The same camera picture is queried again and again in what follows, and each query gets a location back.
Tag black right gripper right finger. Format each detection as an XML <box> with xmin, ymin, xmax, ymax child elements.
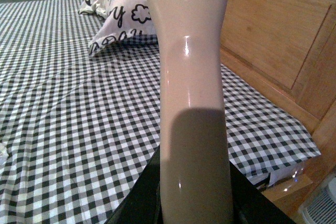
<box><xmin>230</xmin><ymin>164</ymin><xmax>294</xmax><ymax>223</ymax></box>

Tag beige hand brush black bristles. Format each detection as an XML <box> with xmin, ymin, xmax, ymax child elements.
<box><xmin>148</xmin><ymin>0</ymin><xmax>234</xmax><ymax>223</ymax></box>

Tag wooden bed headboard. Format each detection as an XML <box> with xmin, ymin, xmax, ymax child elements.
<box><xmin>221</xmin><ymin>0</ymin><xmax>335</xmax><ymax>223</ymax></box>

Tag white pillow black doodles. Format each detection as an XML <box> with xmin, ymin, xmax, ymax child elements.
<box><xmin>78</xmin><ymin>0</ymin><xmax>158</xmax><ymax>56</ymax></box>

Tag black white checkered bedsheet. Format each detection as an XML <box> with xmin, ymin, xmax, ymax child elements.
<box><xmin>0</xmin><ymin>0</ymin><xmax>322</xmax><ymax>224</ymax></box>

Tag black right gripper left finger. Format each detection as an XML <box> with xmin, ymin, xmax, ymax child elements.
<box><xmin>106</xmin><ymin>147</ymin><xmax>161</xmax><ymax>223</ymax></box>

